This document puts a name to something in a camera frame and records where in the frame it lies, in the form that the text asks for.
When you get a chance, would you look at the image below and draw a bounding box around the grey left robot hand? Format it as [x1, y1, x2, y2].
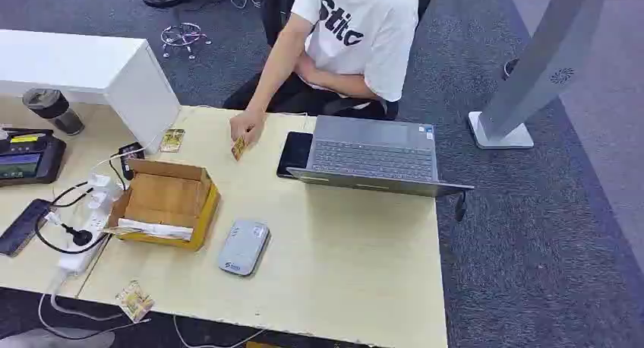
[0, 327, 116, 348]

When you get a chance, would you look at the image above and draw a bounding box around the person's right hand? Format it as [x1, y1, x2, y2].
[229, 108, 267, 148]

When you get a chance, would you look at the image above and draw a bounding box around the black tablet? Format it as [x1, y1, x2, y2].
[276, 131, 314, 180]

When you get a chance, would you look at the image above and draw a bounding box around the chrome chair base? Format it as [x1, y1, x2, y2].
[160, 21, 213, 61]

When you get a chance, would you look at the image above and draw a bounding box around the wooden card box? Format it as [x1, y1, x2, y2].
[103, 158, 222, 252]

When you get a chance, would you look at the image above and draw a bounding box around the black smartphone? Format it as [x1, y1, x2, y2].
[0, 198, 53, 258]

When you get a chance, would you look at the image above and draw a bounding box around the black power adapter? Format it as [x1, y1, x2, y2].
[117, 142, 147, 181]

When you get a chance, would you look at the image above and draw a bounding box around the grey card reader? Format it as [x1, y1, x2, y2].
[217, 220, 272, 278]

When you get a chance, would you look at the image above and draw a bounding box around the white power strip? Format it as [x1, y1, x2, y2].
[56, 173, 125, 276]

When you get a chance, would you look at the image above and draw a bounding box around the grey laptop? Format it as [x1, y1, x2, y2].
[286, 115, 475, 199]

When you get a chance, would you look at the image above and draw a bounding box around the white card stack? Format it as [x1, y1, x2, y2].
[117, 218, 195, 242]

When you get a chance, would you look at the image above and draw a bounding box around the person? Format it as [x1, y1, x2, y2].
[223, 0, 420, 121]

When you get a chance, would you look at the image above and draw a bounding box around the white plug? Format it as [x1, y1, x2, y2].
[87, 173, 115, 191]

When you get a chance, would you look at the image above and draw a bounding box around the white cabinet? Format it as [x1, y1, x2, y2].
[0, 29, 182, 155]

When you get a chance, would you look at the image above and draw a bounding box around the black terminal with screen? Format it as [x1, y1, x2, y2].
[0, 128, 68, 188]

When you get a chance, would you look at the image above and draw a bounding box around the dark lidded tumbler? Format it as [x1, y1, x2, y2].
[22, 87, 86, 137]

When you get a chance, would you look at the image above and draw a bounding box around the silver kiosk stand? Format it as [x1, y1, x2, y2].
[468, 0, 620, 150]

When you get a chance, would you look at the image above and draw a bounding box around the black cable with plug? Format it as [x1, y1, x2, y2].
[33, 181, 109, 255]

